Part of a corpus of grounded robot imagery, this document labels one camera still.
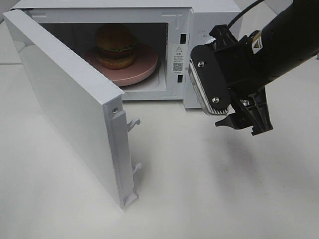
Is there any glass microwave turntable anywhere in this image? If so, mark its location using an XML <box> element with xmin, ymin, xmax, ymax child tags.
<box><xmin>121</xmin><ymin>60</ymin><xmax>161</xmax><ymax>91</ymax></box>

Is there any white microwave door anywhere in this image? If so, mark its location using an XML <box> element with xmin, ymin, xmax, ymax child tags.
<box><xmin>4</xmin><ymin>9</ymin><xmax>141</xmax><ymax>208</ymax></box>

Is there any white microwave oven body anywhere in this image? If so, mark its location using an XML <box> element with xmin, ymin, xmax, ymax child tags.
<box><xmin>10</xmin><ymin>0</ymin><xmax>240</xmax><ymax>108</ymax></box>

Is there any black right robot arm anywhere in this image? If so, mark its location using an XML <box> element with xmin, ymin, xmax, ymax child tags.
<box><xmin>210</xmin><ymin>0</ymin><xmax>319</xmax><ymax>135</ymax></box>

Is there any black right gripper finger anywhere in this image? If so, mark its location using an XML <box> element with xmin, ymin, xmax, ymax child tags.
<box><xmin>208</xmin><ymin>24</ymin><xmax>247</xmax><ymax>52</ymax></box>
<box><xmin>215</xmin><ymin>87</ymin><xmax>273</xmax><ymax>135</ymax></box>

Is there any pink round plate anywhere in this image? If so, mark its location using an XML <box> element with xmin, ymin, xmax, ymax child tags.
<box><xmin>83</xmin><ymin>44</ymin><xmax>159</xmax><ymax>87</ymax></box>

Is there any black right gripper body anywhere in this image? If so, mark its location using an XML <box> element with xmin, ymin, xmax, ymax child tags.
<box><xmin>214</xmin><ymin>34</ymin><xmax>265</xmax><ymax>94</ymax></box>

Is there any burger with lettuce and tomato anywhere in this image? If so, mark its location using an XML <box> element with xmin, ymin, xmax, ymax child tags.
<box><xmin>95</xmin><ymin>23</ymin><xmax>138</xmax><ymax>70</ymax></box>

